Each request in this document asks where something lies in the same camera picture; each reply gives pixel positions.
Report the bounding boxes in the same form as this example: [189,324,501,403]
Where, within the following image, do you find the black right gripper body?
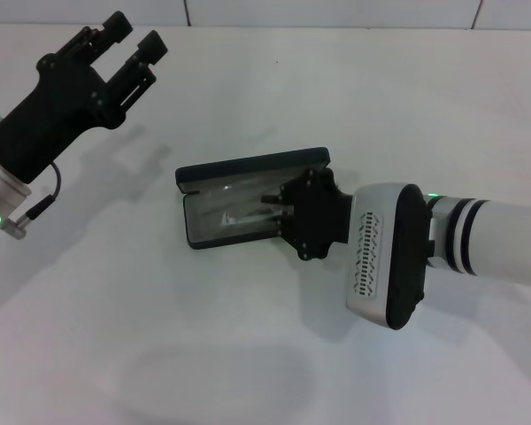
[276,166,355,263]

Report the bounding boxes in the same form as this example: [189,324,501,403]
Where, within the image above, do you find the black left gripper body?
[0,52,127,185]

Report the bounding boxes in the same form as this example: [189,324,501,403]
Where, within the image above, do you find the clear white glasses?
[201,181,284,236]

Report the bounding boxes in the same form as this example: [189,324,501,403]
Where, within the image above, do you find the black glasses case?
[175,145,333,252]

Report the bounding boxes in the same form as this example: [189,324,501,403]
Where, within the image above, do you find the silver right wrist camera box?
[345,182,435,331]

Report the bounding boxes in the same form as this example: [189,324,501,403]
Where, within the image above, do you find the left wrist cable with plug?
[25,161,62,221]

